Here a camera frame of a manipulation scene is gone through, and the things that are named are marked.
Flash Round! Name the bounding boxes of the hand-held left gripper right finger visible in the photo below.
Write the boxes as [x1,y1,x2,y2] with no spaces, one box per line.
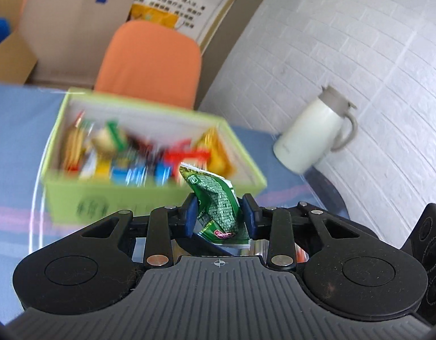
[242,194,361,270]

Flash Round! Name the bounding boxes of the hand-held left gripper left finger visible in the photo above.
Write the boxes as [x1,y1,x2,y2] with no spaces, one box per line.
[81,197,198,269]

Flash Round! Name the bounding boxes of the green patterned snack packet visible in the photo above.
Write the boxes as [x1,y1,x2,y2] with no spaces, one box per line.
[178,162,251,247]

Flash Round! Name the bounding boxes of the blue snack packet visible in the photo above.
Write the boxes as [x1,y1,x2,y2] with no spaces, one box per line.
[110,163,176,187]

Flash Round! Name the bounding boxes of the light green cardboard box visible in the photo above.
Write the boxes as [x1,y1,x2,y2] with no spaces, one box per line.
[42,87,268,225]

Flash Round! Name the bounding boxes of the orange peanut snack packet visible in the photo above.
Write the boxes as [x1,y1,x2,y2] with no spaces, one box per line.
[60,111,94,171]

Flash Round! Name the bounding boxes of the white thermal jug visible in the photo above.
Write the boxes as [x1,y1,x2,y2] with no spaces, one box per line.
[273,86,359,173]

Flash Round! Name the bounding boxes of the orange chair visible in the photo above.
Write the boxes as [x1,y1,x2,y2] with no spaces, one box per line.
[94,20,203,109]

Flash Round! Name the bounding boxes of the brown cardboard box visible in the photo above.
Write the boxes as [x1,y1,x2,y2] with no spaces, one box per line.
[0,0,135,88]

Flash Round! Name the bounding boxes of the wall poster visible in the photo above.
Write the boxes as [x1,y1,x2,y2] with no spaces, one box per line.
[41,0,246,49]

